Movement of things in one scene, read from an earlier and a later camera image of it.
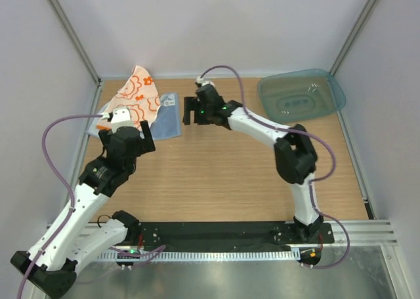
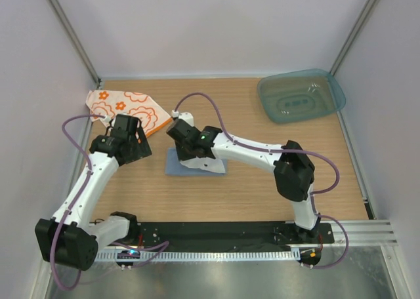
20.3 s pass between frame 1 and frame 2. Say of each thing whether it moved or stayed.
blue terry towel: moved
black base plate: stayed
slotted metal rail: stayed
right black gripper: moved
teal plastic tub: stayed
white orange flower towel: moved
